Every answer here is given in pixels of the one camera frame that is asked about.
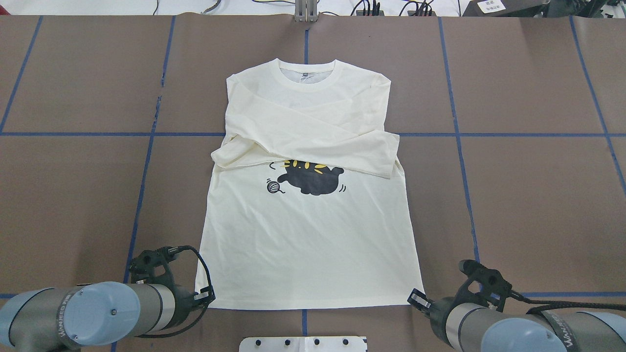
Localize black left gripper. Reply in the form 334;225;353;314
171;285;216;318

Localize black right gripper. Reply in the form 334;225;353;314
407;288;463;338

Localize cream long-sleeve cat shirt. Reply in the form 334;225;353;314
195;59;424;310

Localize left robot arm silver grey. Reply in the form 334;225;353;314
1;281;215;352

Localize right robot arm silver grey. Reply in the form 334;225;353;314
407;289;625;352

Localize black box with label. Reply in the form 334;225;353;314
461;0;550;18

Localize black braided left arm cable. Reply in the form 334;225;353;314
137;245;216;339

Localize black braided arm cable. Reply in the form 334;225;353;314
137;245;216;339
509;289;626;316

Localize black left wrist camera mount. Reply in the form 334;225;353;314
128;245;194;287

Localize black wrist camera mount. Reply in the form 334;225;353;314
128;245;194;287
452;259;513;312

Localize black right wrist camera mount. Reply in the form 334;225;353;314
452;259;513;312

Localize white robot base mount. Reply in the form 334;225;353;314
239;336;368;352

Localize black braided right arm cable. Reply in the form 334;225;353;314
509;289;626;316

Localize aluminium frame post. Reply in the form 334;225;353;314
293;0;319;22

